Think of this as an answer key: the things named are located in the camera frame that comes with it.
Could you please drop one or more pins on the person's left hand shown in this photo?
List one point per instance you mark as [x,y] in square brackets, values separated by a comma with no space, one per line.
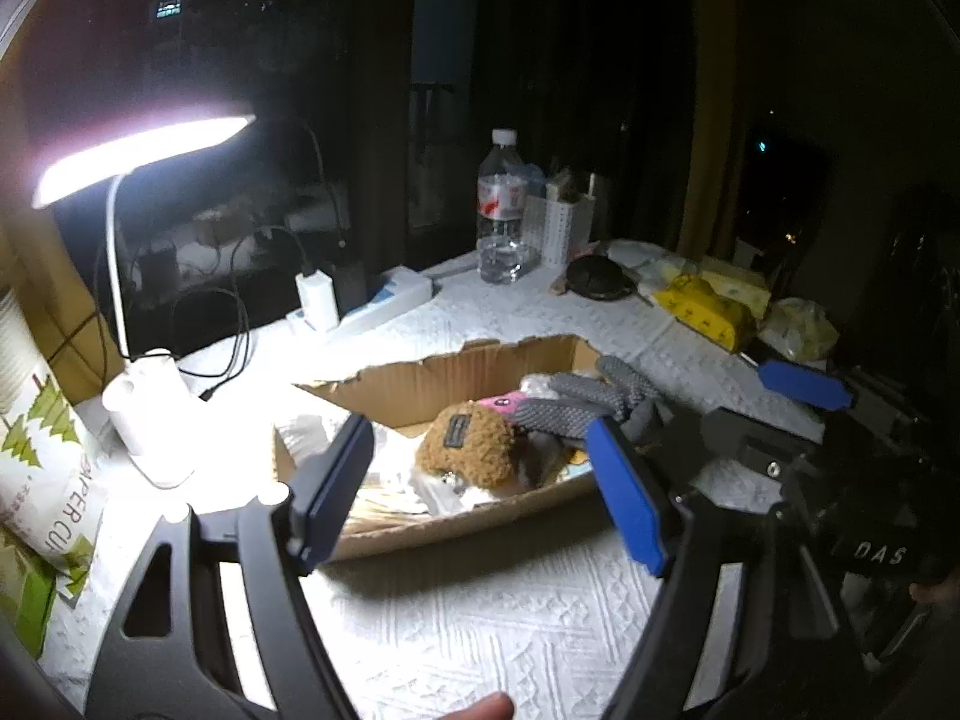
[480,709]

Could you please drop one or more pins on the yellow curtain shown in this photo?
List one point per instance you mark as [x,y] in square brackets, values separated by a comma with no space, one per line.
[712,127]

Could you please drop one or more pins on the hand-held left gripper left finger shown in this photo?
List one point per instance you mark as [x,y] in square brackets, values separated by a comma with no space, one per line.
[336,480]

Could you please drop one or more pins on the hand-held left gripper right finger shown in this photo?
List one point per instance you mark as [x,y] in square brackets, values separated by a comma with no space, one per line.
[626,499]

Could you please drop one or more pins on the pale yellow plastic bag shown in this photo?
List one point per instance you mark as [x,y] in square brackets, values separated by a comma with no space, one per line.
[799,326]

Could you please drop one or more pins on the brown plush pouch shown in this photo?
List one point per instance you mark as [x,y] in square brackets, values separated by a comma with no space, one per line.
[480,457]

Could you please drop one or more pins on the pink octopus plush toy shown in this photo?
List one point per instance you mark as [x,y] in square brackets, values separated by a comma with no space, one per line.
[499,403]

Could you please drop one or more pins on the white desk lamp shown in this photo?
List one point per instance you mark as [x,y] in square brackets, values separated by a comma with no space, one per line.
[150,420]

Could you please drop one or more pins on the white tissue packet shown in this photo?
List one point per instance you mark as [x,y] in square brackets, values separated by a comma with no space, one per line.
[652,266]

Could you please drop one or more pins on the grey knitted item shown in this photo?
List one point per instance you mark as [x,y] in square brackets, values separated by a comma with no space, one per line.
[555,416]

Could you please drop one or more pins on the green and white carton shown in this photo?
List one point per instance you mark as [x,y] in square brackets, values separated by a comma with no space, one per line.
[22,600]

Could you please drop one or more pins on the cardboard box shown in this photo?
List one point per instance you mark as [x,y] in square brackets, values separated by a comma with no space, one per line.
[420,382]

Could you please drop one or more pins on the black round case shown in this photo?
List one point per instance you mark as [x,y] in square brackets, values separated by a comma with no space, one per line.
[600,279]

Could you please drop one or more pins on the clear plastic water bottle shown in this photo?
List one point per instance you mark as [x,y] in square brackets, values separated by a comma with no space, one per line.
[501,202]

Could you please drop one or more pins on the small brown block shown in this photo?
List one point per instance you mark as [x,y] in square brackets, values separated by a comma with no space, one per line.
[561,285]

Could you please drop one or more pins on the white perforated holder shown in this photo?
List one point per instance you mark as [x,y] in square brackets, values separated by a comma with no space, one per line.
[559,232]

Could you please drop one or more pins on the pale yellow tissue pack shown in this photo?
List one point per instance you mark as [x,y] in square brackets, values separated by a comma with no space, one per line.
[739,289]

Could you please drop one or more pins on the black power adapter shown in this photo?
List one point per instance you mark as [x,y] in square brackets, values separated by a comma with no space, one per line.
[351,289]

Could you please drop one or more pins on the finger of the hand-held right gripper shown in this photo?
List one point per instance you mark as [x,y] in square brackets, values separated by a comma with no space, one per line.
[802,384]

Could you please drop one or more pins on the white power strip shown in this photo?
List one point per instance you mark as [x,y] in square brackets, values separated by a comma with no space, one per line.
[390,300]

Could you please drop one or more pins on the paper cup package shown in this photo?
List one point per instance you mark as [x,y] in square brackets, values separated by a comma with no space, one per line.
[45,465]

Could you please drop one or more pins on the white charger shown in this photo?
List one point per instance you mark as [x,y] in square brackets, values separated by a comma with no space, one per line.
[316,300]

